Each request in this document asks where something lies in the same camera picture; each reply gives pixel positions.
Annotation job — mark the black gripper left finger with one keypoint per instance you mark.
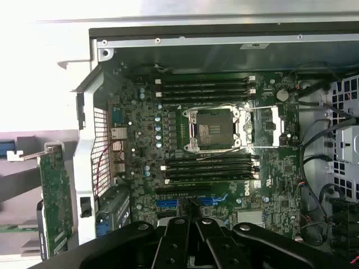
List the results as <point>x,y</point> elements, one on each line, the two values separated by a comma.
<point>174,243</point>

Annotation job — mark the thin silver locking lever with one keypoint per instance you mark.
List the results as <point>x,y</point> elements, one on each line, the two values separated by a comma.
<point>218,153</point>

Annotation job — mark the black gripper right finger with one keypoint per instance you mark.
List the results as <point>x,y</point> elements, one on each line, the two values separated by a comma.
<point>218,246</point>

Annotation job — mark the silver socket cover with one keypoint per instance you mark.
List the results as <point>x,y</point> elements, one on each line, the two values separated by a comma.
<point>276,120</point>

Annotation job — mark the open black PC case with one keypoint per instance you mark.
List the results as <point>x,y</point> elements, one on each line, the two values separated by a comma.
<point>196,60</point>

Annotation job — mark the round coin battery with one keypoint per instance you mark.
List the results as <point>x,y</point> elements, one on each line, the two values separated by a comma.
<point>282,95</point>

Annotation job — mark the CPU socket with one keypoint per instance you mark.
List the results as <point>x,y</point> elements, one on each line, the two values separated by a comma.
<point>213,129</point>

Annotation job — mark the silver metal disk bay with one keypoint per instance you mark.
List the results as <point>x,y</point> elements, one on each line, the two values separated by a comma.
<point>347,145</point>

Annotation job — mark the green RAM stick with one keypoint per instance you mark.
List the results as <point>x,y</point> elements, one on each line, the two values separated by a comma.
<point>16,228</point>

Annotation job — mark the black fan housing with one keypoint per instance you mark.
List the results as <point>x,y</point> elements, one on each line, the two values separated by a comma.
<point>343,224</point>

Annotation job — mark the silver chipset heatsink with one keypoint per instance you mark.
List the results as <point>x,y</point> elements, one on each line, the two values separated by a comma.
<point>251,218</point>

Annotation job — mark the green motherboard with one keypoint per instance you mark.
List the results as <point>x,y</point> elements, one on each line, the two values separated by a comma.
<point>275,173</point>

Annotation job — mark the hard disk blue bracket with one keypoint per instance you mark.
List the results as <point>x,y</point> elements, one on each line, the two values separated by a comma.
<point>6,148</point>

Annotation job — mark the blue expansion slot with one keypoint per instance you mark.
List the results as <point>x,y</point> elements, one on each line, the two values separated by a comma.
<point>165,204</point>

